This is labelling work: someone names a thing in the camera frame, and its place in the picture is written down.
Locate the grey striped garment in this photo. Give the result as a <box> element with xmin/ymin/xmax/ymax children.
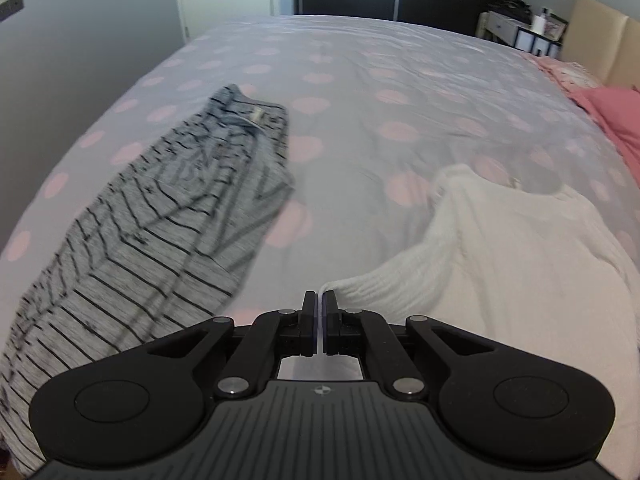
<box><xmin>1</xmin><ymin>84</ymin><xmax>294</xmax><ymax>474</ymax></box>

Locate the white knitted sweater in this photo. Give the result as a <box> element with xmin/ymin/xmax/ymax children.
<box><xmin>328</xmin><ymin>165</ymin><xmax>639</xmax><ymax>479</ymax></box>

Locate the grey pink-dotted bed sheet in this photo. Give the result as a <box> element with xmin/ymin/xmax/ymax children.
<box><xmin>1</xmin><ymin>16</ymin><xmax>639</xmax><ymax>356</ymax></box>

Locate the white bedside table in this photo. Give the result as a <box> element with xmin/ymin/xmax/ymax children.
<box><xmin>476</xmin><ymin>11</ymin><xmax>568</xmax><ymax>58</ymax></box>

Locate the pink pillow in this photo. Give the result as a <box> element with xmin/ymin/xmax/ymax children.
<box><xmin>570</xmin><ymin>87</ymin><xmax>640</xmax><ymax>183</ymax></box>

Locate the white tissue roll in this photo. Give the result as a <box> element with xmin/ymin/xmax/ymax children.
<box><xmin>530</xmin><ymin>14</ymin><xmax>547</xmax><ymax>36</ymax></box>

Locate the beige padded headboard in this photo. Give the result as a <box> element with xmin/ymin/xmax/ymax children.
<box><xmin>560</xmin><ymin>0</ymin><xmax>640</xmax><ymax>88</ymax></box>

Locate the grey wall switch plate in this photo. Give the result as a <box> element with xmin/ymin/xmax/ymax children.
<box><xmin>0</xmin><ymin>0</ymin><xmax>24</xmax><ymax>23</ymax></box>

